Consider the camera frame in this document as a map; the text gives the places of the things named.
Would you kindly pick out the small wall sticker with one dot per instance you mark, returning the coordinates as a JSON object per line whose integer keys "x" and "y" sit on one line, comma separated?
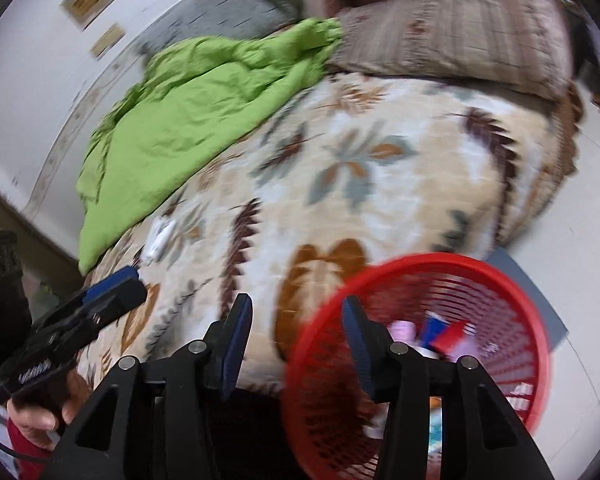
{"x": 107, "y": 40}

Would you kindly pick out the blue red packet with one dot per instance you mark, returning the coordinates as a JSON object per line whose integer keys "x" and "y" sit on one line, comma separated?
{"x": 445, "y": 332}

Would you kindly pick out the grey floor mat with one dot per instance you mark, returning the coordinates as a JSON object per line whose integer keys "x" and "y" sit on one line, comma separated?
{"x": 535, "y": 295}

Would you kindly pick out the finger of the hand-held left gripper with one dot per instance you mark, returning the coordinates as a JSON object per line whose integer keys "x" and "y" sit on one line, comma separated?
{"x": 122, "y": 302}
{"x": 112, "y": 282}

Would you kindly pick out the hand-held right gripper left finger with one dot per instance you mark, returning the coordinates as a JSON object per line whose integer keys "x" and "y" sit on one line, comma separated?
{"x": 239, "y": 345}

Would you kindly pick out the grey quilted pillow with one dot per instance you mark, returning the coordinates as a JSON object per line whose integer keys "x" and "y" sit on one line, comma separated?
{"x": 225, "y": 5}

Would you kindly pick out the green blanket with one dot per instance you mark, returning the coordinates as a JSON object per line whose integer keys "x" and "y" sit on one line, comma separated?
{"x": 190, "y": 110}

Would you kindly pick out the person's left hand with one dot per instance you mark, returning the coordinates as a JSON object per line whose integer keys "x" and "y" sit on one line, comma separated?
{"x": 45, "y": 410}

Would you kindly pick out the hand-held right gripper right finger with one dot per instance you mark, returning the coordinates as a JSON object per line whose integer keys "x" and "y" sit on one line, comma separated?
{"x": 356, "y": 345}

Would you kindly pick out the floral fleece blanket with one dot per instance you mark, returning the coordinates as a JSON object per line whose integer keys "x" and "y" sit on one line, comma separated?
{"x": 380, "y": 200}

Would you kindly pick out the person's left forearm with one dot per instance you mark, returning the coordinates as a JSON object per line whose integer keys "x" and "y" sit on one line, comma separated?
{"x": 22, "y": 455}

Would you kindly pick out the pale pink wrapper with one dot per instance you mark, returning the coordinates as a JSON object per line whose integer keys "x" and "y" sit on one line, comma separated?
{"x": 401, "y": 332}

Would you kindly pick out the striped brown pillow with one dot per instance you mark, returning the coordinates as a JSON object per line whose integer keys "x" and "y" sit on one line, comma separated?
{"x": 455, "y": 25}

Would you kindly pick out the red mesh basket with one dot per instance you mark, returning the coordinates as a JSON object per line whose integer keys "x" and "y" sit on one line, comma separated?
{"x": 505, "y": 300}

